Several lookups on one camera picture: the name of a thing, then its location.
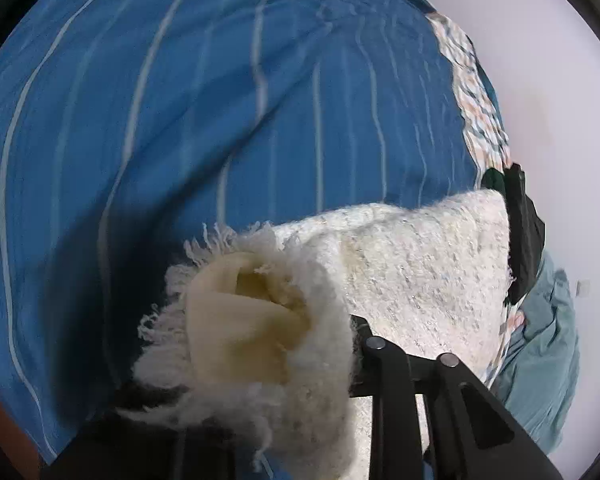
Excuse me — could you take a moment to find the white tweed jacket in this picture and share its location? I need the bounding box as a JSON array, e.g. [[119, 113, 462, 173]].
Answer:
[[130, 190, 510, 479]]

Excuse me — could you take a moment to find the folded green striped garment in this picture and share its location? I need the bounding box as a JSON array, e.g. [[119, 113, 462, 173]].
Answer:
[[481, 168, 506, 197]]

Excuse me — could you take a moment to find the teal velvet blanket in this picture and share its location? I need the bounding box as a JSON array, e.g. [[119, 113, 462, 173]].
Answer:
[[491, 252, 580, 454]]

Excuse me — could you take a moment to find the white wall switch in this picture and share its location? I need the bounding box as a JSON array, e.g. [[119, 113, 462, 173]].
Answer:
[[577, 281, 591, 296]]

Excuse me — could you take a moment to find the blue striped plaid bedsheet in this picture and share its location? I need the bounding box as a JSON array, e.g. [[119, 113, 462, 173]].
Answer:
[[0, 0, 510, 463]]

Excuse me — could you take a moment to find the folded black leather jacket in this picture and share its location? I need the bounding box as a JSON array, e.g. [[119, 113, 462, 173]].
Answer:
[[504, 164, 545, 304]]

